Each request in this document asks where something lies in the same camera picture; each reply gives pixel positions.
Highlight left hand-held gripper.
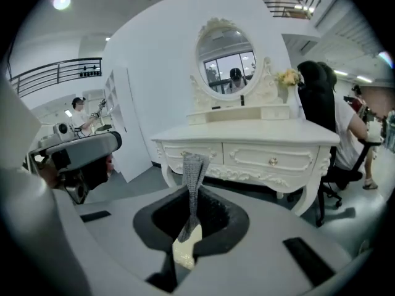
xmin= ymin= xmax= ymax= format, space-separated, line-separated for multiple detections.
xmin=0 ymin=75 xmax=123 ymax=296

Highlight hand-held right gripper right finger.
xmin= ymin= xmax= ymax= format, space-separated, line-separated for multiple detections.
xmin=177 ymin=185 xmax=372 ymax=296

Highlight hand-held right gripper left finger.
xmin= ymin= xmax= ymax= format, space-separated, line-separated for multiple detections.
xmin=54 ymin=185 xmax=193 ymax=296

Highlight grey wiping cloth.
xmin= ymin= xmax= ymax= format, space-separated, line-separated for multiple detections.
xmin=177 ymin=152 xmax=211 ymax=244

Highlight white dressing table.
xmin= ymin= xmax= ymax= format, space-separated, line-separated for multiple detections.
xmin=150 ymin=17 xmax=341 ymax=217

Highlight white cabinet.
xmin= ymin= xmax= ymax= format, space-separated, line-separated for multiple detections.
xmin=103 ymin=66 xmax=152 ymax=184

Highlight black office chair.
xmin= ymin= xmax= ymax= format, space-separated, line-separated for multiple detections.
xmin=297 ymin=60 xmax=383 ymax=228

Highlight yellow flowers in white vase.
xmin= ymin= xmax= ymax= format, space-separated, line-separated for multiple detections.
xmin=274 ymin=68 xmax=302 ymax=104

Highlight oval white-framed mirror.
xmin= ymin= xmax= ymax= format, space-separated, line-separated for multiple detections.
xmin=190 ymin=17 xmax=278 ymax=106

